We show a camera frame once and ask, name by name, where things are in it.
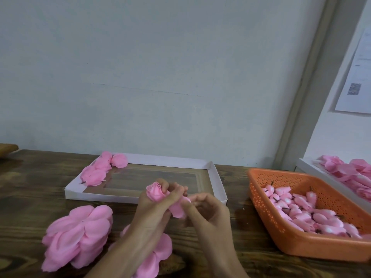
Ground pink petal flower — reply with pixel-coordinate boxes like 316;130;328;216
145;181;169;202

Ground person's left hand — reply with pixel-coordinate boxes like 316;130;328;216
130;179;190;248

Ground white shallow tray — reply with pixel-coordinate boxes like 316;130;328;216
64;153;228;205

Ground pink rose buds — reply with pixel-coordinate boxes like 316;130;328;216
262;186;371;240

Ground person's right hand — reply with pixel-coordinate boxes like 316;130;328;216
182;193;234;259

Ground person's right forearm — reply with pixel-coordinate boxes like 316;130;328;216
206;247;250;278

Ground stack of pink petals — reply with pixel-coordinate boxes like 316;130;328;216
41;205;114;272
108;224;174;278

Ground pile of pink petals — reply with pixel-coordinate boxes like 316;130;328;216
318;155;371;202

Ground white paper notice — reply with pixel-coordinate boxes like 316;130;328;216
335;29;371;115

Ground pink rose being assembled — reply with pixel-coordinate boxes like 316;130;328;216
168;195;192;219

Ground grey door frame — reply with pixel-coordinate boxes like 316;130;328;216
274;0;366;170

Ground orange plastic basket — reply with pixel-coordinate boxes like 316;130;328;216
248;168;371;263

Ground person's left forearm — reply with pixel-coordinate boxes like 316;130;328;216
86;234;157;278

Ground group of finished pink roses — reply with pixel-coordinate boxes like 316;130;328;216
80;151;129;187

